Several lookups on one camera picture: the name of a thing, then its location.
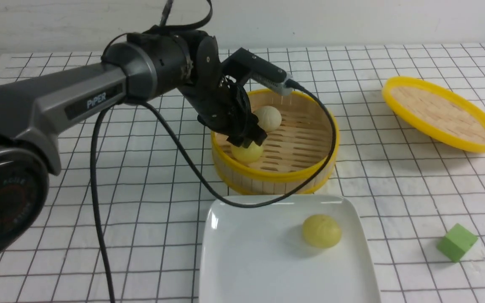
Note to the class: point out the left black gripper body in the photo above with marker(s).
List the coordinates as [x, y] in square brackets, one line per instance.
[221, 104]

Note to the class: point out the white steamed bun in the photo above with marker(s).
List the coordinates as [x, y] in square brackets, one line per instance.
[269, 118]

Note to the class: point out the yellow steamed bun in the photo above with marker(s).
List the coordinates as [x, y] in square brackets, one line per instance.
[321, 231]
[247, 155]

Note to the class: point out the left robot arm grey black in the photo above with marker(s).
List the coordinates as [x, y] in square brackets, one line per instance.
[34, 112]

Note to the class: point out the white square ceramic plate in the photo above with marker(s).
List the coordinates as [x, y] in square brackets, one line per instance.
[258, 255]

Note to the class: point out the green foam cube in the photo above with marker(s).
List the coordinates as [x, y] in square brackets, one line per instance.
[456, 243]

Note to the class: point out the bamboo steamer lid yellow rim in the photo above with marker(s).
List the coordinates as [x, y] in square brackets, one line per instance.
[437, 112]

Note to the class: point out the bamboo steamer basket yellow rim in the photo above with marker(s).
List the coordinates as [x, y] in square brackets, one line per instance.
[303, 148]

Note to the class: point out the white grid tablecloth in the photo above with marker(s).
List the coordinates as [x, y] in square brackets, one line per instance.
[408, 189]

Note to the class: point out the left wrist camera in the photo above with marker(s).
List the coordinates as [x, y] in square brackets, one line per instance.
[243, 66]

